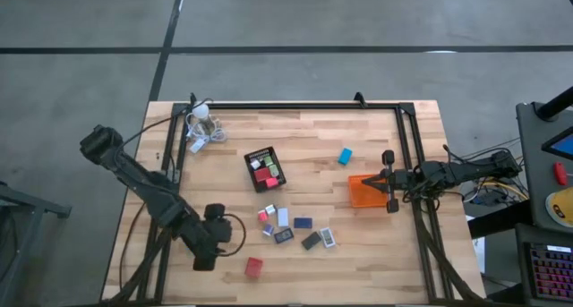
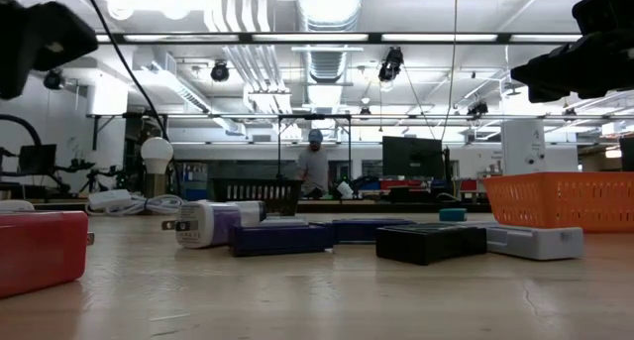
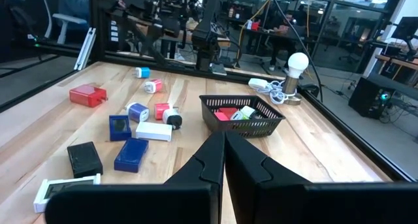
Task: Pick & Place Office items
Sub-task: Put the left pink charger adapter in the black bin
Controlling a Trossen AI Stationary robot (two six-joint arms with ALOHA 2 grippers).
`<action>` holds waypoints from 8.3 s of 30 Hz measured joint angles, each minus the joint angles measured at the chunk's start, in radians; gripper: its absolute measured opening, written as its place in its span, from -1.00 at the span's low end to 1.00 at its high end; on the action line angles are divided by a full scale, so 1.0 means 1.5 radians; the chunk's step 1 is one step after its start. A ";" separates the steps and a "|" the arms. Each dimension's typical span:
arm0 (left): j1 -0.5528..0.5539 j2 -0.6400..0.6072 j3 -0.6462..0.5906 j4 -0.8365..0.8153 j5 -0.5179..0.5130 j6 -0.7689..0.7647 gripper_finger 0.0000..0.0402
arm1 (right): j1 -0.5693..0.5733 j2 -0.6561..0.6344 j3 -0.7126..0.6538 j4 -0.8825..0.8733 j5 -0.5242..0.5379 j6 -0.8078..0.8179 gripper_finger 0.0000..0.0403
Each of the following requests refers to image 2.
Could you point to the red storage bin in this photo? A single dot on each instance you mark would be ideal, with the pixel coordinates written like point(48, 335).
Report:
point(401, 184)

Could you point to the teal small box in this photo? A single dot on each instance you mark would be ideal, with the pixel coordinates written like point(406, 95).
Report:
point(452, 215)

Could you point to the blue framed display meter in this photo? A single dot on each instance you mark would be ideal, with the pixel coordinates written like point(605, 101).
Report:
point(280, 240)

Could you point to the blue storage crates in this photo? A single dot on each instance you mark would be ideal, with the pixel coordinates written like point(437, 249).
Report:
point(194, 181)

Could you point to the orange plastic basket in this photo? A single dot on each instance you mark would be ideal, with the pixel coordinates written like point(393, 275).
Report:
point(560, 201)

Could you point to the black hanging lamp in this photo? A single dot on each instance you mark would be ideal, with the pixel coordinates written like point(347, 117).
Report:
point(220, 71)
point(53, 79)
point(478, 108)
point(391, 64)

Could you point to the purple and white charger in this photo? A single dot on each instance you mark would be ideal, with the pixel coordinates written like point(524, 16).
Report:
point(198, 223)

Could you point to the black plastic basket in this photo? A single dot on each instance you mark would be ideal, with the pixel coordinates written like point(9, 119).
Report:
point(257, 193)

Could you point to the black aluminium rig frame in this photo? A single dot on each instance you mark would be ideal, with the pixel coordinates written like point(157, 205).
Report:
point(375, 37)

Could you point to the black box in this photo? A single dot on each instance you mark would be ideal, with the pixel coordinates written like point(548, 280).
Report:
point(428, 246)

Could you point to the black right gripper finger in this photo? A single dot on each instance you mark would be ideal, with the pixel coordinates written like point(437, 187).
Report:
point(550, 62)
point(550, 78)

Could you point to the blue box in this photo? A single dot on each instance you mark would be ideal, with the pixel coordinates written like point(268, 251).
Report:
point(366, 231)

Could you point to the white framed display meter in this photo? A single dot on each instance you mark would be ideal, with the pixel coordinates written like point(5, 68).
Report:
point(535, 243)

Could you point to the white light bulb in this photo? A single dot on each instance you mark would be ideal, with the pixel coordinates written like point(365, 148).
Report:
point(157, 154)

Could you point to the black background robot arm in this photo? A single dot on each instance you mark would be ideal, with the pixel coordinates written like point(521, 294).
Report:
point(79, 174)

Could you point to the black computer monitor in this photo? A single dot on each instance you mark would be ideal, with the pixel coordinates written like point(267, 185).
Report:
point(411, 156)
point(37, 159)

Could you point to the large red box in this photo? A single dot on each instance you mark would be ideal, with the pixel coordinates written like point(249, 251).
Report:
point(39, 253)

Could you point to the white crumpled bag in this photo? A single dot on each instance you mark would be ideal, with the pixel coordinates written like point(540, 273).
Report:
point(345, 190)

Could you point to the person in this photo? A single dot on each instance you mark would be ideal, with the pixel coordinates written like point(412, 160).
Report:
point(313, 164)

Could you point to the brown bulb holder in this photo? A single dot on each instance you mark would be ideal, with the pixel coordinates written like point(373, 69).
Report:
point(156, 185)

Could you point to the white column box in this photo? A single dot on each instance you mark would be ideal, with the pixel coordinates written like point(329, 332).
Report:
point(522, 147)

